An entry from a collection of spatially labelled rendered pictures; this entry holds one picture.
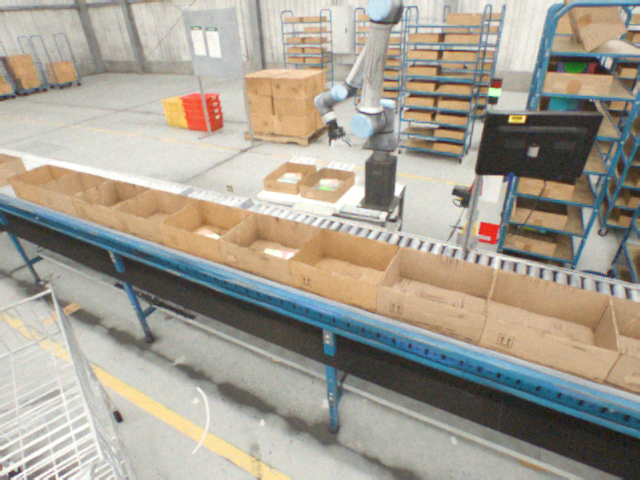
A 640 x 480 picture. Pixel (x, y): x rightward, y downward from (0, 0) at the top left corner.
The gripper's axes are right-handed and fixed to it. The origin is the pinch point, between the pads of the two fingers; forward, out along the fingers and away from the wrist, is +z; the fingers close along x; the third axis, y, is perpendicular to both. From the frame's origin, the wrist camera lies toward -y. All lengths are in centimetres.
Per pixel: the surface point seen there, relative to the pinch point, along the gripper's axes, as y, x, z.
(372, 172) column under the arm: 1.2, 12.6, 20.4
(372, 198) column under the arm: -8.1, 9.6, 36.5
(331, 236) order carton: 54, -49, 38
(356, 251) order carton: 60, -43, 49
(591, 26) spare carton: 100, 103, -1
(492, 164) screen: 87, 25, 39
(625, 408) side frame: 146, -17, 115
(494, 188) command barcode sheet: 70, 37, 53
